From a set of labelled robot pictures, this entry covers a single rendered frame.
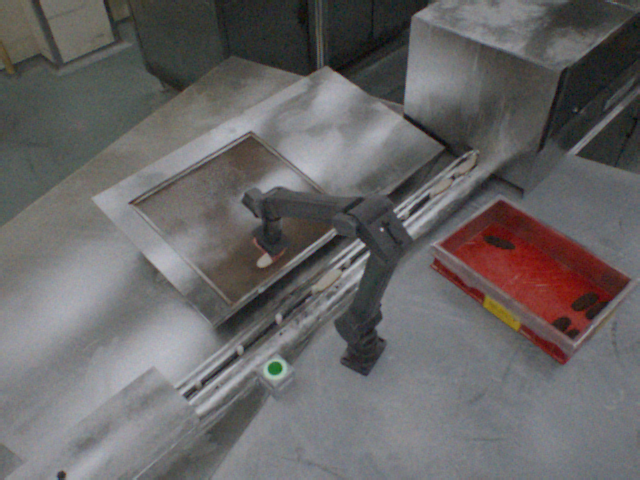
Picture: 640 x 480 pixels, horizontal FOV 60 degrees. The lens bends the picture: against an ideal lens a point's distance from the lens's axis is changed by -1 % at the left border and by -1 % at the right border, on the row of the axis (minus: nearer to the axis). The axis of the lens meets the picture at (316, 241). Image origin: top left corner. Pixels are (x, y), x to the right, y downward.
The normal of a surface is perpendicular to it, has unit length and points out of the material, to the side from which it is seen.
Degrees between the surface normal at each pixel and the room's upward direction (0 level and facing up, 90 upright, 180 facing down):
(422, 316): 0
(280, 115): 10
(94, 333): 0
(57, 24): 90
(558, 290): 0
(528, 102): 90
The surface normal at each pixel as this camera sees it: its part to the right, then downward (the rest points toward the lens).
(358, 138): 0.08, -0.59
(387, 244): 0.35, -0.26
